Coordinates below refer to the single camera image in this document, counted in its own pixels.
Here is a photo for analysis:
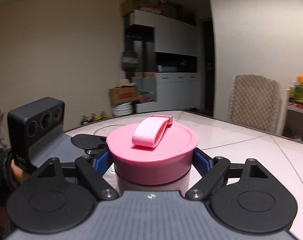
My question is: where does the pink bottle cap with strap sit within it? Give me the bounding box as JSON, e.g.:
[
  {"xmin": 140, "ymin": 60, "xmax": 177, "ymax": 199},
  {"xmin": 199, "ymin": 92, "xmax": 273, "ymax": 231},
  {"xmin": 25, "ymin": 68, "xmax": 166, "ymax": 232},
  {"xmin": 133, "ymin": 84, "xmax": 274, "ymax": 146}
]
[{"xmin": 107, "ymin": 115, "xmax": 199, "ymax": 185}]

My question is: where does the pink Hello Kitty bottle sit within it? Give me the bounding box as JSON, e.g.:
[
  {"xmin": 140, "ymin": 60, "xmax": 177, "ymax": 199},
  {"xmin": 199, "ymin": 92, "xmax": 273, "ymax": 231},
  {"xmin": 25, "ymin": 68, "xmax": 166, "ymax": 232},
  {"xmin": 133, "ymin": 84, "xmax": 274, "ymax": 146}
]
[{"xmin": 115, "ymin": 166, "xmax": 192, "ymax": 196}]

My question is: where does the person's left hand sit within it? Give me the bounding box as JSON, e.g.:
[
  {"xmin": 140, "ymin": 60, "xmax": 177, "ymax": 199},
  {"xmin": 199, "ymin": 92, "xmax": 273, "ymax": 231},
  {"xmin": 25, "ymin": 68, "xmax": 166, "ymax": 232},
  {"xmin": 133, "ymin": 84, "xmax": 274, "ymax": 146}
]
[{"xmin": 11, "ymin": 159, "xmax": 30, "ymax": 184}]

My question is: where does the stack of white plates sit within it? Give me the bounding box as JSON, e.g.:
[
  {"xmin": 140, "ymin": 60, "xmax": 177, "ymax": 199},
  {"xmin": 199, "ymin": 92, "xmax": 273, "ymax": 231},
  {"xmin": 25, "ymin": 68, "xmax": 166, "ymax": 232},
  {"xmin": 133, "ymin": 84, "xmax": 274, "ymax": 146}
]
[{"xmin": 111, "ymin": 102, "xmax": 134, "ymax": 117}]

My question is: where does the cardboard box on floor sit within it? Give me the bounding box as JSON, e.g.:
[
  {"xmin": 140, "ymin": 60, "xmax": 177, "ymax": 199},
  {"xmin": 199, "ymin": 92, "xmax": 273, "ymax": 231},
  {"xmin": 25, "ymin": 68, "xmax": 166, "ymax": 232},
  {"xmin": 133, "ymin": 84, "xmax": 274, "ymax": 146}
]
[{"xmin": 109, "ymin": 85, "xmax": 140, "ymax": 106}]

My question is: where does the straw hat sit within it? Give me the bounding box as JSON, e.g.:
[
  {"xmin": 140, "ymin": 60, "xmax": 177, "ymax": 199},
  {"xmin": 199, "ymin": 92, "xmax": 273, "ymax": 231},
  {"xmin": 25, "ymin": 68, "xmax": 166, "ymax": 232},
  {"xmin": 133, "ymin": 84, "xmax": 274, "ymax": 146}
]
[{"xmin": 117, "ymin": 79, "xmax": 136, "ymax": 87}]

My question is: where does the quilted beige chair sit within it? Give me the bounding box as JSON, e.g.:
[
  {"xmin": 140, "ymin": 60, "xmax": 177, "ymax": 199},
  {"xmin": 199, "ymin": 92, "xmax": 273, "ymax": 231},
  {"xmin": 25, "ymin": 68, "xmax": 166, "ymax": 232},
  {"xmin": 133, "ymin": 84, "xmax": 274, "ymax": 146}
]
[{"xmin": 227, "ymin": 74, "xmax": 282, "ymax": 133}]

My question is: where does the hanging grey bag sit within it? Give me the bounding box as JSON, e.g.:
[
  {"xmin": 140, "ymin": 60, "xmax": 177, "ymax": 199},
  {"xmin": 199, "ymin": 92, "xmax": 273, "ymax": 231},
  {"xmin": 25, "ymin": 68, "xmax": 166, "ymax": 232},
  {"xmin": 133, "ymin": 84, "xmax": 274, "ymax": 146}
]
[{"xmin": 122, "ymin": 50, "xmax": 139, "ymax": 71}]

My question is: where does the wooden side shelf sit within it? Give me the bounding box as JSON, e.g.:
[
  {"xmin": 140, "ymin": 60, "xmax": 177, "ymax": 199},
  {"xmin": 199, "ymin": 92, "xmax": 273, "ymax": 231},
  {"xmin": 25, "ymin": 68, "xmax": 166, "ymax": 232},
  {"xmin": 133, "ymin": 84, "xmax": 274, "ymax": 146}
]
[{"xmin": 282, "ymin": 87, "xmax": 303, "ymax": 142}]

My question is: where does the white black tall cabinet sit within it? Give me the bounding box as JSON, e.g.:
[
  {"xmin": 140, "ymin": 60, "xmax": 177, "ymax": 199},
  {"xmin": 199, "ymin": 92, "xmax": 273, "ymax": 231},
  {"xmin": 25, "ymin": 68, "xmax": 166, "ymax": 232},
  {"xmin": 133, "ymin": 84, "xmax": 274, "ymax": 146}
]
[{"xmin": 123, "ymin": 10, "xmax": 200, "ymax": 113}]

